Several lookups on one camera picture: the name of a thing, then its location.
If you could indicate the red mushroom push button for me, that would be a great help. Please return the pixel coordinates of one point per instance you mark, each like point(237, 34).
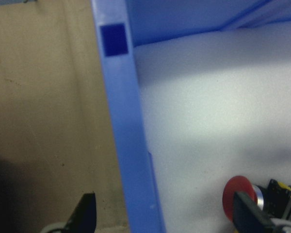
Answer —
point(237, 184)

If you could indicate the blue bin with push buttons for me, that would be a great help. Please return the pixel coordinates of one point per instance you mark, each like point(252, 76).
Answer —
point(126, 121)

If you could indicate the pile of small mixed parts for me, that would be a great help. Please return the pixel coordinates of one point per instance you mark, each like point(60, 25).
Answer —
point(208, 109)

